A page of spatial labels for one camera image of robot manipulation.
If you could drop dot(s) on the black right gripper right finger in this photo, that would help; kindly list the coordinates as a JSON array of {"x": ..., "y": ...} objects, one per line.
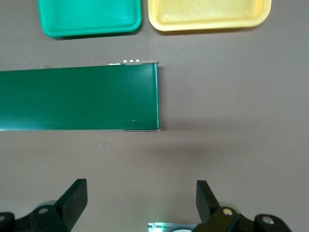
[{"x": 210, "y": 210}]

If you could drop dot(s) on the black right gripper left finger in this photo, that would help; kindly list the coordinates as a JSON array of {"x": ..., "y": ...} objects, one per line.
[{"x": 72, "y": 205}]

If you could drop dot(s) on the green conveyor belt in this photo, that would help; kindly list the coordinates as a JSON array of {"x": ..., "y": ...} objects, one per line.
[{"x": 79, "y": 99}]

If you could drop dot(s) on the green plastic tray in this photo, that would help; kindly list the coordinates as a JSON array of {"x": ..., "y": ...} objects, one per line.
[{"x": 89, "y": 17}]

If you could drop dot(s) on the yellow plastic tray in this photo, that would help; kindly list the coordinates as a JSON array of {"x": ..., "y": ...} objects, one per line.
[{"x": 207, "y": 14}]

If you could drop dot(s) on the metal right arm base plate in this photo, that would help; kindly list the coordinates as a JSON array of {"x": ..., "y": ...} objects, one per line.
[{"x": 164, "y": 227}]

